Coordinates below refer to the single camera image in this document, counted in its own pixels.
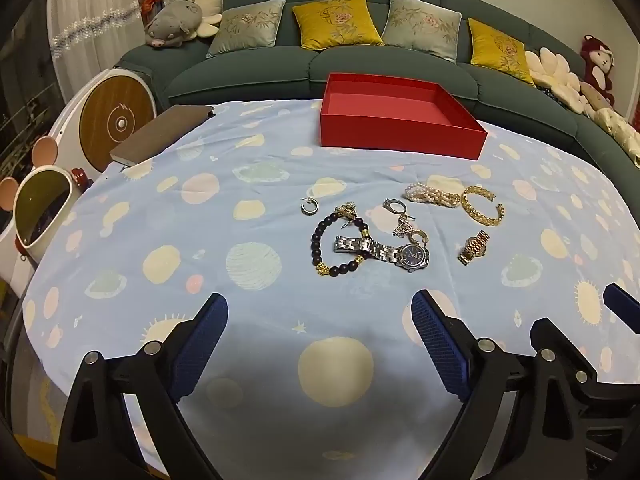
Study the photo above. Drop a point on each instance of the dark green sofa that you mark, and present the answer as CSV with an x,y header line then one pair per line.
x,y
260,67

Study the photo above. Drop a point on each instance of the small beige pillow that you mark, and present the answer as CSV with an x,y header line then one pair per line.
x,y
594,96

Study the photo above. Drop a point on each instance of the cream satin cushion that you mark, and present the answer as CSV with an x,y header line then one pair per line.
x,y
622,132

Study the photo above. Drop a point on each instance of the silver hoop earring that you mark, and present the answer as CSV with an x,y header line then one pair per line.
x,y
306,209

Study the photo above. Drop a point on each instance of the brown notebook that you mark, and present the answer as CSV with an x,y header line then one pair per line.
x,y
160,135

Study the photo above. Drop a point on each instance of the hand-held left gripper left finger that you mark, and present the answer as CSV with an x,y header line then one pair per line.
x,y
200,345

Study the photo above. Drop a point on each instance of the gold wristwatch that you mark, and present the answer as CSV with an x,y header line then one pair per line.
x,y
474,249

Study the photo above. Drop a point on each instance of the red monkey plush toy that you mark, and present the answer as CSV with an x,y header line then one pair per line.
x,y
597,65

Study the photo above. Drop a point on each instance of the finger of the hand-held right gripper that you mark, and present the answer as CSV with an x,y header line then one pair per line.
x,y
622,307
575,355

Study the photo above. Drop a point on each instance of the grey embroidered cushion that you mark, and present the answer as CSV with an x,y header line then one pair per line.
x,y
425,25
247,25

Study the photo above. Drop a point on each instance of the grey pig plush toy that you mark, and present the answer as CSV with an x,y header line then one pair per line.
x,y
172,22

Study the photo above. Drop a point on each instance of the white device with wooden disc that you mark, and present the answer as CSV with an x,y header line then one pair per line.
x,y
117,120

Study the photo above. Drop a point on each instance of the red cardboard box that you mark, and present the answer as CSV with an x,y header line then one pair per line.
x,y
400,120

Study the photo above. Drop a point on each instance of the yellow embroidered cushion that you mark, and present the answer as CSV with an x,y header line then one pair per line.
x,y
500,50
335,22

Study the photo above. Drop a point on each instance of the white helmet with pink ears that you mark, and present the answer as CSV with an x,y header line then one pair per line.
x,y
37,210

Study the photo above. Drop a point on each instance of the gold cuff bangle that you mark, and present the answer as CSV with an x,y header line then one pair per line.
x,y
472,210

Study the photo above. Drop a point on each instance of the silver wristwatch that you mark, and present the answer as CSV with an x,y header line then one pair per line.
x,y
380,252

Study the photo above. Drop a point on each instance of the blue planet print tablecloth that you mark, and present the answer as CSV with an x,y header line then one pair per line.
x,y
200,240

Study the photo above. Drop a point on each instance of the white sheer curtain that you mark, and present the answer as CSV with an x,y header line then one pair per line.
x,y
95,25

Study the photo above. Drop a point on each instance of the small gold charm earring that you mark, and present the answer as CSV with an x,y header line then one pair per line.
x,y
345,210

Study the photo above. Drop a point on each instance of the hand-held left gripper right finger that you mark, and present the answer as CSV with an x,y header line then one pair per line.
x,y
440,345

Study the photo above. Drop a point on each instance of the white flower cushion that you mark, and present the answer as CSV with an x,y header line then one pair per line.
x,y
555,77

